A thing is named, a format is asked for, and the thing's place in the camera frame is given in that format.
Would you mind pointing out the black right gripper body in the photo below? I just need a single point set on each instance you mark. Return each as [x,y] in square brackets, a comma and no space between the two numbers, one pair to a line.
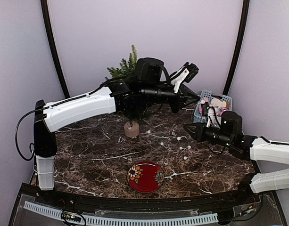
[206,138]

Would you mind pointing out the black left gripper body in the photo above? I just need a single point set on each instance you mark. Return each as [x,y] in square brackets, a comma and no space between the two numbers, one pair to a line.
[176,105]

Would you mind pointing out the white ball string lights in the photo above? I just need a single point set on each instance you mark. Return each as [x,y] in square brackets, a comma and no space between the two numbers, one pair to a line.
[162,138]

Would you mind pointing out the small green christmas tree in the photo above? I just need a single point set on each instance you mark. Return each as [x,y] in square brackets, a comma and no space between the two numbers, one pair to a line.
[134,108]

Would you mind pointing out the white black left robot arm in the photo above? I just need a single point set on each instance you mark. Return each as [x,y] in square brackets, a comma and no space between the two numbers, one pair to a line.
[150,82]

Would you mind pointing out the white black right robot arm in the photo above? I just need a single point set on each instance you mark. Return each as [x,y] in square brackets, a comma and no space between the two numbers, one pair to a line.
[249,148]

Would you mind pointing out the light blue plastic basket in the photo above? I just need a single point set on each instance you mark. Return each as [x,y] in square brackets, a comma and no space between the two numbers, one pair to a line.
[208,96]

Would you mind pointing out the pink felt ornament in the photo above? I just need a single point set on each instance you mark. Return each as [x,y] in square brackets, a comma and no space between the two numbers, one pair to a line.
[200,107]

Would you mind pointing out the white felt ornament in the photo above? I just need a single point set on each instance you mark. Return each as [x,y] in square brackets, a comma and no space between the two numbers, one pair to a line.
[215,102]

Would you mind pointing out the pink glitter bauble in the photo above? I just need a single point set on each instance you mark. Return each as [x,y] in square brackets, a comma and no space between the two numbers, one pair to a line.
[223,110]

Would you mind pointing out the red floral plate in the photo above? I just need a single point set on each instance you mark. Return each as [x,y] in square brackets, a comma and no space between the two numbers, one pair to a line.
[145,177]

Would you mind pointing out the small circuit board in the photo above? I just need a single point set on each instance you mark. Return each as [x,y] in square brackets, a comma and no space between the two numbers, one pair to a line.
[68,216]

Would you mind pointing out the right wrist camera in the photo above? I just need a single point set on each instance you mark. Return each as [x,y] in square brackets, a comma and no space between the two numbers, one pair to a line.
[210,112]

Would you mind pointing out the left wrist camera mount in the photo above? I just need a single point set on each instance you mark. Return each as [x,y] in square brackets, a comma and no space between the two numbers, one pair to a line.
[185,74]

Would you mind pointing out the white slotted cable duct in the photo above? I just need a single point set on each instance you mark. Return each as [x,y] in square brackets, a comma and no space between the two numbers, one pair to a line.
[125,218]

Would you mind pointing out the black front rail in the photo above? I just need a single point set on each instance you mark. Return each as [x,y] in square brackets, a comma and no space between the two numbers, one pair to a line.
[208,202]

